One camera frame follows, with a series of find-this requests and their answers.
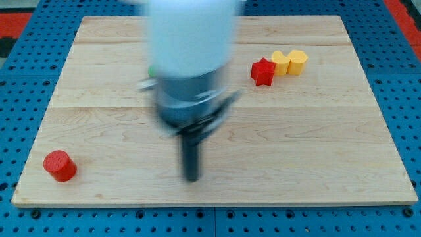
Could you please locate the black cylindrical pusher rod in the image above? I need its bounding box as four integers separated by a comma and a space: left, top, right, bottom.
181, 134, 200, 182

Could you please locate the grey tool mount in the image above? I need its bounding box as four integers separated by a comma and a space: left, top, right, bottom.
137, 68, 241, 137

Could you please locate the red cylinder block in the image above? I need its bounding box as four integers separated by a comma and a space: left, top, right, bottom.
43, 150, 78, 182

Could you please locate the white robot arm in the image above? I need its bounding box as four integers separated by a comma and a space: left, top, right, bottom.
138, 0, 244, 182

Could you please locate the green block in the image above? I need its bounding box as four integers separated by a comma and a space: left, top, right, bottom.
147, 65, 157, 78

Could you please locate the red star block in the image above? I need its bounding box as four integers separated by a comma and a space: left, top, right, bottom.
251, 57, 276, 86

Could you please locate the yellow heart block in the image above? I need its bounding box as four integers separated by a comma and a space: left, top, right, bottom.
271, 51, 290, 76

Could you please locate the yellow hexagon block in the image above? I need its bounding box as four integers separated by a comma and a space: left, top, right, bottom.
287, 50, 309, 76

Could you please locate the wooden board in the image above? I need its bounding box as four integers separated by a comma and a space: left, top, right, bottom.
12, 16, 418, 208

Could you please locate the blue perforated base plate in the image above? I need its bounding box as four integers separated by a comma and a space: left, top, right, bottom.
1, 0, 420, 236

